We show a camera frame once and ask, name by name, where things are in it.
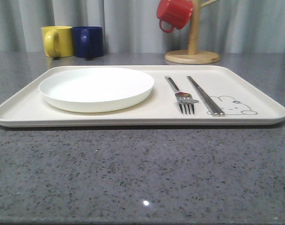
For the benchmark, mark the silver metal fork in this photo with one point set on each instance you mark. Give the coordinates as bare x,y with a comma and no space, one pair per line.
185,100

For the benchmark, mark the white round plate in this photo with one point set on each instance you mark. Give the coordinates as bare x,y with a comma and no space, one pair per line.
96,90

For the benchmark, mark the beige rabbit serving tray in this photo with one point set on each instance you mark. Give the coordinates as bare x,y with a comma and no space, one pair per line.
242,103

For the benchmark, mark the wooden mug tree stand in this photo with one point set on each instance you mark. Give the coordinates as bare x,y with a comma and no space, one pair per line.
193,55

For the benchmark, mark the dark blue mug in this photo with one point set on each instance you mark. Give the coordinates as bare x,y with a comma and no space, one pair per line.
88,41

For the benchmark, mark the red mug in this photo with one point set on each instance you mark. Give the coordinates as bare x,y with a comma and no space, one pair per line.
173,14

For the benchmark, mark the yellow mug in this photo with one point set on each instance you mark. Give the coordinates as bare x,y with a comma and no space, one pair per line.
57,41

